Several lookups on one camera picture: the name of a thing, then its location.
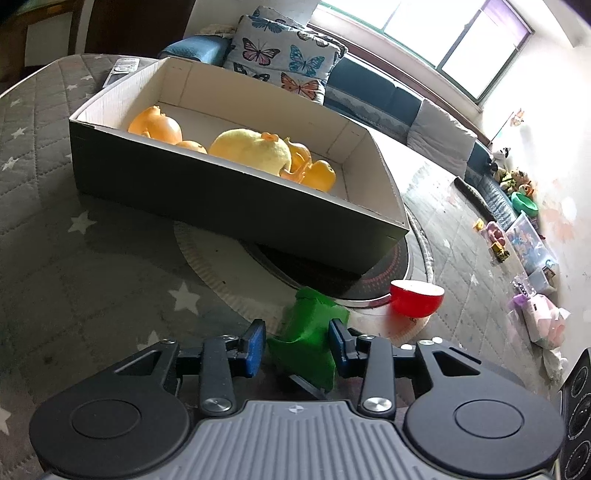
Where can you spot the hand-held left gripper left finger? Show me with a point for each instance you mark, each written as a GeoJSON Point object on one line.
{"type": "Point", "coordinates": [256, 350]}

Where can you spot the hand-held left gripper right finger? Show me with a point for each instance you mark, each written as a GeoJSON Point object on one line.
{"type": "Point", "coordinates": [339, 350]}

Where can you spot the green toy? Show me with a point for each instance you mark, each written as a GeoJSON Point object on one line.
{"type": "Point", "coordinates": [304, 332]}

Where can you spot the grey cardboard box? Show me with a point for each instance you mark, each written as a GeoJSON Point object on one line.
{"type": "Point", "coordinates": [184, 184]}

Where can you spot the crumpled white tissue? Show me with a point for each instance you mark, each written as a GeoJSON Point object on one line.
{"type": "Point", "coordinates": [554, 362]}

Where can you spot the red bowl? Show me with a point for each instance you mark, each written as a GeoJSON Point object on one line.
{"type": "Point", "coordinates": [413, 302]}

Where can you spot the pink plastic toy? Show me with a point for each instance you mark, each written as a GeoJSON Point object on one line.
{"type": "Point", "coordinates": [545, 321]}

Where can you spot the round black hotplate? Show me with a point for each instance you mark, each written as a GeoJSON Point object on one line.
{"type": "Point", "coordinates": [207, 258]}

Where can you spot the small clear box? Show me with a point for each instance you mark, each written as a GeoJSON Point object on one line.
{"type": "Point", "coordinates": [542, 279]}

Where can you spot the round orange toy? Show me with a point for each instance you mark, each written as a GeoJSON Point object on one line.
{"type": "Point", "coordinates": [321, 175]}

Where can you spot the clear storage box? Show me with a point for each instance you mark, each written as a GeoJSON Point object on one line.
{"type": "Point", "coordinates": [531, 242]}

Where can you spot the yellow toy truck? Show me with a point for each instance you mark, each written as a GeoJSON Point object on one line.
{"type": "Point", "coordinates": [500, 252]}

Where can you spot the orange plastic toy figure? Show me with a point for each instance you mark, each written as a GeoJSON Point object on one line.
{"type": "Point", "coordinates": [298, 159]}

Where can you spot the yellow plush duck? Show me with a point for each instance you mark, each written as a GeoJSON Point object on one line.
{"type": "Point", "coordinates": [249, 150]}

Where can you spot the small orange toy fruit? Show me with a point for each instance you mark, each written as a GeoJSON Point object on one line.
{"type": "Point", "coordinates": [191, 146]}

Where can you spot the orange plush toy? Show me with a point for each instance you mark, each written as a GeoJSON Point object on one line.
{"type": "Point", "coordinates": [527, 188]}

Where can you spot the grey cushion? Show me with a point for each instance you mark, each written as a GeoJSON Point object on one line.
{"type": "Point", "coordinates": [441, 136]}

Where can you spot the brown plush bear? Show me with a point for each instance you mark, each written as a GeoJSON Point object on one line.
{"type": "Point", "coordinates": [515, 177]}

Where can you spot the large orange rubber toy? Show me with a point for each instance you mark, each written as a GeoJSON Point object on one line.
{"type": "Point", "coordinates": [154, 124]}

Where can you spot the black and white plush cow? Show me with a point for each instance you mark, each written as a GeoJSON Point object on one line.
{"type": "Point", "coordinates": [501, 154]}

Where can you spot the butterfly print pillow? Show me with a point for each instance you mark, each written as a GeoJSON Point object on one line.
{"type": "Point", "coordinates": [272, 13]}
{"type": "Point", "coordinates": [281, 60]}

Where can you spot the white remote control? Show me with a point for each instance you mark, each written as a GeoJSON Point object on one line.
{"type": "Point", "coordinates": [121, 71]}

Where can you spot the window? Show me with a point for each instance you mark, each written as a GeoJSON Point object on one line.
{"type": "Point", "coordinates": [415, 27]}

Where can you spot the dark wooden door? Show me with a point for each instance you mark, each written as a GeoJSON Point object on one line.
{"type": "Point", "coordinates": [138, 23]}

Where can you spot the wooden framed board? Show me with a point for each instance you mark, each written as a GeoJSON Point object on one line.
{"type": "Point", "coordinates": [55, 39]}

